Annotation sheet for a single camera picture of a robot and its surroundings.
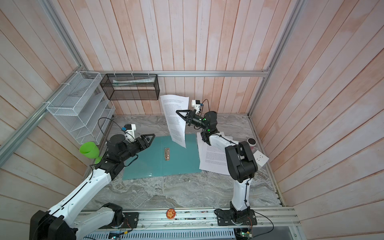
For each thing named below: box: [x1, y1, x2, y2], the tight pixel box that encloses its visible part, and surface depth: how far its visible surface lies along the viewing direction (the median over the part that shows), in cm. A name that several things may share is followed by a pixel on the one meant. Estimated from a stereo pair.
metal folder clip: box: [164, 147, 171, 161], surface depth 100 cm
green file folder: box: [122, 133, 202, 181], surface depth 95 cm
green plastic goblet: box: [79, 141, 102, 164], surface depth 87 cm
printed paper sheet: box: [160, 94, 190, 149], surface depth 81 cm
